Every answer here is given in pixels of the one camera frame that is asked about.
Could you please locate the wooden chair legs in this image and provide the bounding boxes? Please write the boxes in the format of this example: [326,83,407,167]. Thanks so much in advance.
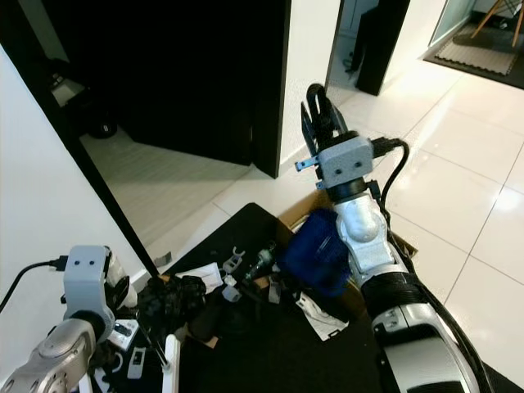
[470,0,524,47]

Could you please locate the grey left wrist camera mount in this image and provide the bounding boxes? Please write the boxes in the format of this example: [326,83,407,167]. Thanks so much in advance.
[64,245,116,317]

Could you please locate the brown cardboard box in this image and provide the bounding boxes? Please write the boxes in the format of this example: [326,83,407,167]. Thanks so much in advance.
[274,192,420,322]

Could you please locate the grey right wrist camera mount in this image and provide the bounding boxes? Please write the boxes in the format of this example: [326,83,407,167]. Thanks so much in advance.
[314,134,378,194]

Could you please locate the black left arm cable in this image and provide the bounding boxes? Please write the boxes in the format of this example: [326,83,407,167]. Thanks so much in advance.
[0,255,70,310]

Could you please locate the black caster wheel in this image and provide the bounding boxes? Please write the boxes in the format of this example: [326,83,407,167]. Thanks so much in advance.
[86,115,120,139]

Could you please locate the white plastic clip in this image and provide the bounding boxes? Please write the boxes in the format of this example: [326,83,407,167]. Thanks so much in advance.
[219,245,247,276]

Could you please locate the black door frame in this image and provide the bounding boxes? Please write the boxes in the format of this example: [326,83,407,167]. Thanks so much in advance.
[0,0,293,278]

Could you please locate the white stick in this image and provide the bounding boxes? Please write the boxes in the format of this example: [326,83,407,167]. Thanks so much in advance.
[165,334,182,393]

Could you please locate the black door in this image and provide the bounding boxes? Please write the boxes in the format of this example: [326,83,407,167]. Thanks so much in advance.
[346,0,412,97]

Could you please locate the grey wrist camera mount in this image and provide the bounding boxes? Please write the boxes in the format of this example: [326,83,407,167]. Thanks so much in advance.
[64,245,116,317]
[314,134,378,194]

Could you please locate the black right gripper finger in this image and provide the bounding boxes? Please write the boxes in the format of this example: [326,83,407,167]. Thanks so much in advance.
[306,83,337,142]
[301,105,320,158]

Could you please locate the dark ribbed door mat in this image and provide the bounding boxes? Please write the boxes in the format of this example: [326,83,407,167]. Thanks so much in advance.
[423,20,524,92]

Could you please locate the white paper sheet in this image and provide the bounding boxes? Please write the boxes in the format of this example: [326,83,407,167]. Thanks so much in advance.
[178,263,227,289]

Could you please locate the white printed plastic bag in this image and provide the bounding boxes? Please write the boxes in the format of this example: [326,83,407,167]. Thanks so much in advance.
[294,290,350,341]

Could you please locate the black floor mat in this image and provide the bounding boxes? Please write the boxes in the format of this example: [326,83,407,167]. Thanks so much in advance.
[100,202,524,393]

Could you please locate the small white flat device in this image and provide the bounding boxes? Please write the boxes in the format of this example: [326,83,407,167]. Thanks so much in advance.
[126,347,145,380]

